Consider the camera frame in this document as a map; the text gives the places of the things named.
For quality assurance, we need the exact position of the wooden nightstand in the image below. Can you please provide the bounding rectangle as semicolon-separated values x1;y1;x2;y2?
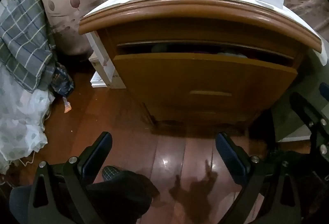
78;0;323;137

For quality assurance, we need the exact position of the flat white box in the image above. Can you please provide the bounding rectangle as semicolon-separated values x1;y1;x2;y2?
90;71;126;89

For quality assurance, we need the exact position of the white leaf print cloth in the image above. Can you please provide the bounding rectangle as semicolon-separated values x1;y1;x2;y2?
0;60;56;163

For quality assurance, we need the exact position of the grey box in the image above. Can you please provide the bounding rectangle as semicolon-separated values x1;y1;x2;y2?
271;80;329;142

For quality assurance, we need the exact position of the plaid slipper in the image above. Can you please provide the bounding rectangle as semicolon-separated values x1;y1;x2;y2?
102;165;121;183

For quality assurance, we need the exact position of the person's dark trouser leg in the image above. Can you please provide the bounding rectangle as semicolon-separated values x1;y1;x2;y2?
9;170;160;224

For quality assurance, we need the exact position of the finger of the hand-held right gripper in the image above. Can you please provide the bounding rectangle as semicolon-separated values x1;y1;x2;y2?
290;92;329;163

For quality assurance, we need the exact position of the tall white cardboard box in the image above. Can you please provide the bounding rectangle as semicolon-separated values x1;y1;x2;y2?
86;32;126;84

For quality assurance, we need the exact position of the grey plaid blanket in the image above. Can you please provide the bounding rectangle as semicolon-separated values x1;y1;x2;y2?
0;0;56;93

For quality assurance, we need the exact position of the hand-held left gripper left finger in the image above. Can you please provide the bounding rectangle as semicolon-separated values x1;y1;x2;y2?
28;132;114;224

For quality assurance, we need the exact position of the blue plastic packet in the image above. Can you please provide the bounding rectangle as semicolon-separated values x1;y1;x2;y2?
50;63;75;97

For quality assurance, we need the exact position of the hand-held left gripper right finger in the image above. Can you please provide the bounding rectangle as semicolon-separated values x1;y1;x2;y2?
215;132;301;224

